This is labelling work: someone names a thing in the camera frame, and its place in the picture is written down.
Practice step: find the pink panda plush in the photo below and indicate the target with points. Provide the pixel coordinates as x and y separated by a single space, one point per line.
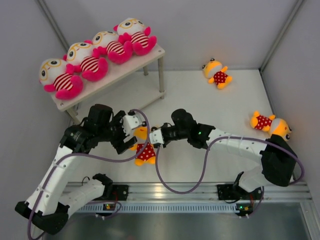
110 44
58 77
86 59

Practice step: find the yellow plush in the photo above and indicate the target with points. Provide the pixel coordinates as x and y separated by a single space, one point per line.
147 154
216 73
271 125

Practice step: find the grey slotted cable duct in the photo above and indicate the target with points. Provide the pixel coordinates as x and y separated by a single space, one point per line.
126 207

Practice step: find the corner metal profile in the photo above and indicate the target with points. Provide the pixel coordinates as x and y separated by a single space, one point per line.
298 5
47 13

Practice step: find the left corner metal profile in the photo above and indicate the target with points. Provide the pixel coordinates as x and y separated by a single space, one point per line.
47 13

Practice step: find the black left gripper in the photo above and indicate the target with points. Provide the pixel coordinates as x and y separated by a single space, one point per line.
116 121

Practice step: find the pink panda plush face-down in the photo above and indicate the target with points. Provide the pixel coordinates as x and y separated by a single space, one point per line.
138 34

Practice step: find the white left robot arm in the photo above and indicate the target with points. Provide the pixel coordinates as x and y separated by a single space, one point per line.
48 208

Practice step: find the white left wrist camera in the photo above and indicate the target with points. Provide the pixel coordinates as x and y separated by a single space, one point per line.
132 121

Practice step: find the yellow plush back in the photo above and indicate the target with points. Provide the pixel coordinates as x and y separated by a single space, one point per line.
216 73

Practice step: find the yellow plush front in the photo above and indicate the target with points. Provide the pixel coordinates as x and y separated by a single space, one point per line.
271 125

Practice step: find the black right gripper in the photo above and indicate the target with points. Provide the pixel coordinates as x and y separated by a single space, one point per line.
165 125

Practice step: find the white two-tier shelf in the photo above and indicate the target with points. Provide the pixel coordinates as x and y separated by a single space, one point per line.
135 84

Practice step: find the right corner metal profile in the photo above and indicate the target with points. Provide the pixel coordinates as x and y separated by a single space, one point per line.
298 5

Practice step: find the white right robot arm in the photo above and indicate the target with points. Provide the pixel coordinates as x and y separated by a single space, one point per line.
275 159

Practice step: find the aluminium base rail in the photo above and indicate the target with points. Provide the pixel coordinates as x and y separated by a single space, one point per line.
208 191

